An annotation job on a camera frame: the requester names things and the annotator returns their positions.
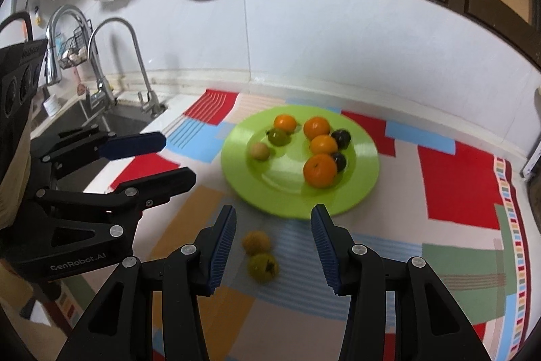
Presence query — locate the yellow tomato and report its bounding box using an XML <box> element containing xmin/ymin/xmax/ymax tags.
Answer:
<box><xmin>242</xmin><ymin>231</ymin><xmax>272</xmax><ymax>256</ymax></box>
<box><xmin>249</xmin><ymin>142</ymin><xmax>271</xmax><ymax>161</ymax></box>

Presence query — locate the green tomato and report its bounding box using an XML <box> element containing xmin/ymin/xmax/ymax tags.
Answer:
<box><xmin>248</xmin><ymin>253</ymin><xmax>280</xmax><ymax>284</ymax></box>
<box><xmin>266</xmin><ymin>128</ymin><xmax>291</xmax><ymax>146</ymax></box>

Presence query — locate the dark purple tomato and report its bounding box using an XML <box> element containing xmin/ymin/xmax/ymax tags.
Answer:
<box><xmin>331</xmin><ymin>129</ymin><xmax>351</xmax><ymax>150</ymax></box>
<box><xmin>332</xmin><ymin>151</ymin><xmax>348</xmax><ymax>173</ymax></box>

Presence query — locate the large orange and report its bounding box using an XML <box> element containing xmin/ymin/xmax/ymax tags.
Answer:
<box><xmin>303</xmin><ymin>116</ymin><xmax>331</xmax><ymax>140</ymax></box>
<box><xmin>303</xmin><ymin>154</ymin><xmax>338</xmax><ymax>189</ymax></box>

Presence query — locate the small orange tomato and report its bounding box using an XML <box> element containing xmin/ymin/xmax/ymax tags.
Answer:
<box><xmin>273</xmin><ymin>114</ymin><xmax>297</xmax><ymax>134</ymax></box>
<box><xmin>309</xmin><ymin>135</ymin><xmax>338</xmax><ymax>155</ymax></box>

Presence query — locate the small orange tomato front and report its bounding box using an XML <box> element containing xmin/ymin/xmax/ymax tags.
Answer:
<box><xmin>309</xmin><ymin>135</ymin><xmax>338</xmax><ymax>155</ymax></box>

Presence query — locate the tall chrome kitchen faucet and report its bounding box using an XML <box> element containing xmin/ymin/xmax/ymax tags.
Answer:
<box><xmin>44</xmin><ymin>4</ymin><xmax>116</xmax><ymax>110</ymax></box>

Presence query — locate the person's hand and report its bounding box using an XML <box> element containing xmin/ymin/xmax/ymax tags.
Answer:
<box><xmin>0</xmin><ymin>259</ymin><xmax>33</xmax><ymax>312</ymax></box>

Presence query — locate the slim gooseneck faucet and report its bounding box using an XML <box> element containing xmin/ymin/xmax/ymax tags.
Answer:
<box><xmin>87</xmin><ymin>17</ymin><xmax>167</xmax><ymax>119</ymax></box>

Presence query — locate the green plate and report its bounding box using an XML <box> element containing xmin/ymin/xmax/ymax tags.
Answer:
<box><xmin>221</xmin><ymin>105</ymin><xmax>380</xmax><ymax>219</ymax></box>

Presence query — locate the white dish rack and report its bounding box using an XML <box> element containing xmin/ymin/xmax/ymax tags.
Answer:
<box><xmin>521</xmin><ymin>140</ymin><xmax>541</xmax><ymax>180</ymax></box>

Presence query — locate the wire sponge basket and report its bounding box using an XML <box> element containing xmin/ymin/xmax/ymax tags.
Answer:
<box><xmin>57</xmin><ymin>26</ymin><xmax>88</xmax><ymax>70</ymax></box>

